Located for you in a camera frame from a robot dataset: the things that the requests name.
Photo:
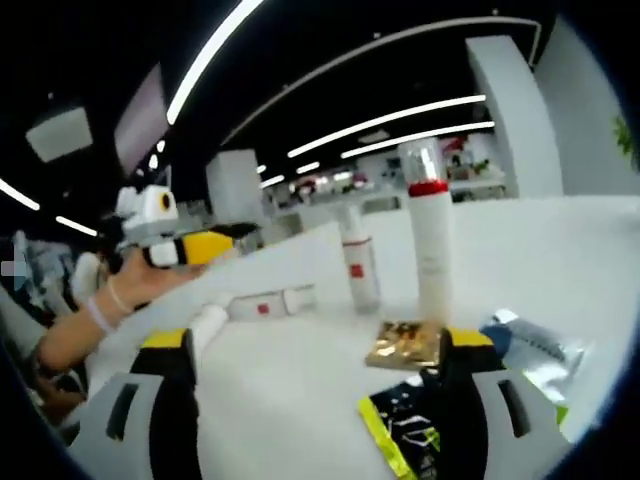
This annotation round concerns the lilac wrist band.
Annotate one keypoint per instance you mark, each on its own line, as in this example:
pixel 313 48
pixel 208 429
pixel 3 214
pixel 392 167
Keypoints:
pixel 100 315

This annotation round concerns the red ringed white skincare bottle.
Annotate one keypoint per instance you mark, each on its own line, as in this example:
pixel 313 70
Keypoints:
pixel 432 250

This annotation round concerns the clear capped white skincare bottle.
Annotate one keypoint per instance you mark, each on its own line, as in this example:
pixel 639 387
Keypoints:
pixel 361 280

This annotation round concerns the white office counter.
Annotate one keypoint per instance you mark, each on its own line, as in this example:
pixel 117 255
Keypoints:
pixel 470 187

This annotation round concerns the long ceiling light strip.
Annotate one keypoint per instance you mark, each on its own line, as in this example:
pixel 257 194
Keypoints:
pixel 205 60

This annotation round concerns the ceiling air conditioner panel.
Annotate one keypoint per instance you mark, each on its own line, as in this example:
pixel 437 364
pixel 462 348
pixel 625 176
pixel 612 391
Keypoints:
pixel 60 135

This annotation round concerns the person's left hand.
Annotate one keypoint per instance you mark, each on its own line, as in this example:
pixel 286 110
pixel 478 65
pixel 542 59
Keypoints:
pixel 140 285

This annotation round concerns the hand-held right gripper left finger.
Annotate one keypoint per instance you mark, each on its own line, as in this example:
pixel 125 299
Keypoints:
pixel 172 400

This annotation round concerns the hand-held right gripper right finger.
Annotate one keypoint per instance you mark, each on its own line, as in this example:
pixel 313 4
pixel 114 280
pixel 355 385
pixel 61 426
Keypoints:
pixel 465 400

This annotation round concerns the gold foil skincare packet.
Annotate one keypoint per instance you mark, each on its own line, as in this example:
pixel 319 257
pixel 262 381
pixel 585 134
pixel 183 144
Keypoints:
pixel 400 345

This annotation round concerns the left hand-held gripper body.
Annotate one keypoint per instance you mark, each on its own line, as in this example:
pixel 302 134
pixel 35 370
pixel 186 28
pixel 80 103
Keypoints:
pixel 147 207

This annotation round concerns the white skincare tube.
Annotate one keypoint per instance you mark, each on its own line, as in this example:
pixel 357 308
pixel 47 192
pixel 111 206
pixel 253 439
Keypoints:
pixel 210 322

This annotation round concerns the hanging ceiling screen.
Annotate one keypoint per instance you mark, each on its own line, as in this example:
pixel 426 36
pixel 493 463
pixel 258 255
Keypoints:
pixel 142 117

